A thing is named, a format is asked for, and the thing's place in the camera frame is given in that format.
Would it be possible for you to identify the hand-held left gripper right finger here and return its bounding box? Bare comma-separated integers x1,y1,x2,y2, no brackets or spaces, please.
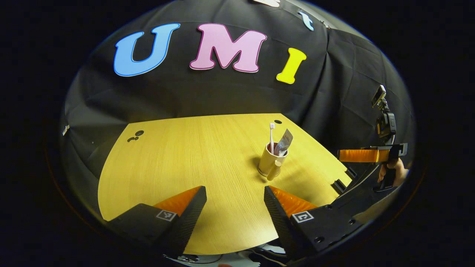
263,185,366,260

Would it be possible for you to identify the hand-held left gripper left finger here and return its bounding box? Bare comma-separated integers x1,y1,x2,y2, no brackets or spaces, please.
106,185,207,257

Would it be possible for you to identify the beige cup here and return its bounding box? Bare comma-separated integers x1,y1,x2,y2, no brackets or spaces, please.
257,142,289,182

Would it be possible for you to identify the white toothpaste tube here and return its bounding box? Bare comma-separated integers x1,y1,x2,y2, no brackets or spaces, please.
273,128,294,157

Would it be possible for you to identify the wooden desktop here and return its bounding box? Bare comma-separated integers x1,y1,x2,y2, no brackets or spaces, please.
98,113,353,256

